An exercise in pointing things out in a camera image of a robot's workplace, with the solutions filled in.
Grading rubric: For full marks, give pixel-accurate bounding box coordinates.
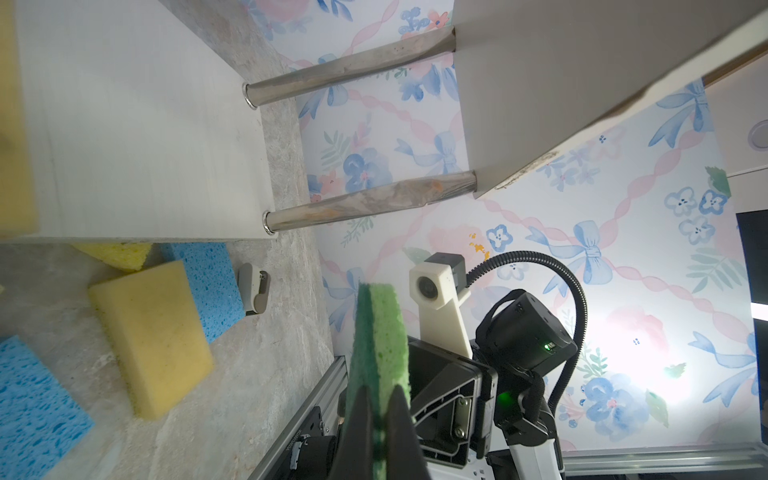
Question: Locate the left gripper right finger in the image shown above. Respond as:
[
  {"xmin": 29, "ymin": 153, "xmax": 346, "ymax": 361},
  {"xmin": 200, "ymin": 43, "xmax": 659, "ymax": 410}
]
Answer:
[{"xmin": 385, "ymin": 385, "xmax": 431, "ymax": 480}]

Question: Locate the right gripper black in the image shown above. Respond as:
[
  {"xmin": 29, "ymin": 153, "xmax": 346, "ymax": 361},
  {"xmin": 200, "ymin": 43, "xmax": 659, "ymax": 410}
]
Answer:
[{"xmin": 409, "ymin": 290, "xmax": 577, "ymax": 468}]

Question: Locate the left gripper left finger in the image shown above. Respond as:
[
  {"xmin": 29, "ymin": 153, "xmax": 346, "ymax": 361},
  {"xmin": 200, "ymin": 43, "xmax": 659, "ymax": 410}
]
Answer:
[{"xmin": 328, "ymin": 386, "xmax": 374, "ymax": 480}]

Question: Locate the green sponge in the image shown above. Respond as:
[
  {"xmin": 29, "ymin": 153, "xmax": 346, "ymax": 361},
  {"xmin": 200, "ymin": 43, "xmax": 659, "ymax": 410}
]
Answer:
[{"xmin": 347, "ymin": 283, "xmax": 410, "ymax": 479}]

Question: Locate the dark yellow sponge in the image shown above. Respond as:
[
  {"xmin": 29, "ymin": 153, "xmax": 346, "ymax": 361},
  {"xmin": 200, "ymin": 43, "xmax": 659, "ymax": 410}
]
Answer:
[{"xmin": 88, "ymin": 261, "xmax": 214, "ymax": 420}]

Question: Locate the blue sponge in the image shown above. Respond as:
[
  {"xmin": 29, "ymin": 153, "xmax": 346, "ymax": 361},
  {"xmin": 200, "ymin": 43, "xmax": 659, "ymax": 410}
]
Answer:
[
  {"xmin": 1, "ymin": 336, "xmax": 93, "ymax": 479},
  {"xmin": 160, "ymin": 242, "xmax": 245, "ymax": 343}
]

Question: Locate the white two-tier shelf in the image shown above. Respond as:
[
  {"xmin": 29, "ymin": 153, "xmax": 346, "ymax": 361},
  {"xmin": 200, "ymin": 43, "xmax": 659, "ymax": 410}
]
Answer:
[{"xmin": 9, "ymin": 1, "xmax": 767, "ymax": 242}]

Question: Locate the yellow sponge bottom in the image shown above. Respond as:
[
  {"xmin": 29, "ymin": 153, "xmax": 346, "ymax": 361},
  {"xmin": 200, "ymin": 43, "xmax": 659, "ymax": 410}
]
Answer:
[{"xmin": 1, "ymin": 1, "xmax": 39, "ymax": 240}]

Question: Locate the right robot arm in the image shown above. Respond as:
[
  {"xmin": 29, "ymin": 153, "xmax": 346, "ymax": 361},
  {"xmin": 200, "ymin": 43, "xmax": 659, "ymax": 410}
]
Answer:
[{"xmin": 409, "ymin": 289, "xmax": 576, "ymax": 479}]

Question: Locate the blue sponge under pink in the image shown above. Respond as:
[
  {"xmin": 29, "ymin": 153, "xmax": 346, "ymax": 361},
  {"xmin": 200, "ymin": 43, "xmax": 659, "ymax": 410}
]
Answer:
[{"xmin": 160, "ymin": 242, "xmax": 245, "ymax": 343}]

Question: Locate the yellow sponge upper right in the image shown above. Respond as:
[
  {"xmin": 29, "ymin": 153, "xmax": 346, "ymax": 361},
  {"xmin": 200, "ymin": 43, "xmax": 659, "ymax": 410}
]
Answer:
[{"xmin": 72, "ymin": 243, "xmax": 153, "ymax": 272}]

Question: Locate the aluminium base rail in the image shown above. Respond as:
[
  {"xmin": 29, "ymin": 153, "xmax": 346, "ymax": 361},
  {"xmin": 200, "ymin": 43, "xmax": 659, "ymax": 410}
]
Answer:
[{"xmin": 250, "ymin": 342, "xmax": 767, "ymax": 479}]

